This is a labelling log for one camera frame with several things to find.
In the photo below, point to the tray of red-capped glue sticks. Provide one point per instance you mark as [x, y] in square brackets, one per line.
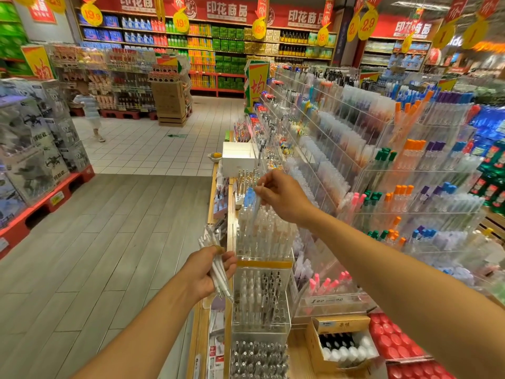
[418, 369]
[394, 335]

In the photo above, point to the yellow green price card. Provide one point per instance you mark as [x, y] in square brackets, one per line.
[38, 63]

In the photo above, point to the red low goods shelf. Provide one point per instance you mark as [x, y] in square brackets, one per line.
[43, 209]
[126, 114]

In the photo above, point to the red wall sign band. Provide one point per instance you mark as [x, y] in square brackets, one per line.
[221, 10]

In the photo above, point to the person's left forearm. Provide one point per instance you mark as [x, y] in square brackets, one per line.
[142, 343]

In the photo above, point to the row of hanging yellow tags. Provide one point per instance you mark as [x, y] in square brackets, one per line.
[91, 13]

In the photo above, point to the large tiered acrylic pen rack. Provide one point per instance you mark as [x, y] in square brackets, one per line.
[331, 300]

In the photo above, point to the row of hanging stationery packets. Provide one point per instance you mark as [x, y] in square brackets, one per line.
[217, 213]

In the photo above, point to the clear pen bundle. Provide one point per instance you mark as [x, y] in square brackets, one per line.
[214, 264]

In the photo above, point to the person's right hand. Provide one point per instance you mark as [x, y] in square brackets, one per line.
[286, 199]

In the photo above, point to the row of black white boxes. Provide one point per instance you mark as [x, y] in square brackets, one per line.
[35, 146]

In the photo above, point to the wall shelves of coloured bottles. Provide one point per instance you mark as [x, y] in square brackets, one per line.
[221, 53]

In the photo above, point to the distant aisle shelves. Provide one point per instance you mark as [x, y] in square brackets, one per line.
[394, 53]

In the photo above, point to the bunch of blue-cap pens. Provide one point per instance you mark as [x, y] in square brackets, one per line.
[250, 197]

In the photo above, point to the clear acrylic pen display tower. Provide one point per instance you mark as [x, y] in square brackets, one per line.
[264, 311]

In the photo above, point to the white square box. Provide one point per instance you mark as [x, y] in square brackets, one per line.
[238, 160]

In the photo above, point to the green arrow floor sticker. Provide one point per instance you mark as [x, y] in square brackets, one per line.
[177, 135]

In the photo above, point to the small red hanging sign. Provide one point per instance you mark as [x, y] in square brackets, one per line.
[43, 8]

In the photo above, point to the shelves of green packets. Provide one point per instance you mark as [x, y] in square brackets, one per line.
[14, 39]

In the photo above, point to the cardboard box of white glue sticks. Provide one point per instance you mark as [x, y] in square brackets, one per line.
[343, 347]

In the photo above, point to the stack of blue packets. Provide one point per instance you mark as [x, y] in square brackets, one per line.
[488, 122]

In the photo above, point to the green yellow promo sign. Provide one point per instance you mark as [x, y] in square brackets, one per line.
[257, 83]

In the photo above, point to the person's left hand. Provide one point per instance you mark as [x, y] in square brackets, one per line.
[203, 276]

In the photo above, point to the wooden glue display stand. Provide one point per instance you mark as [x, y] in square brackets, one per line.
[296, 363]

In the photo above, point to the row of pale green bottles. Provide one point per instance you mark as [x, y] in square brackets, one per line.
[491, 268]

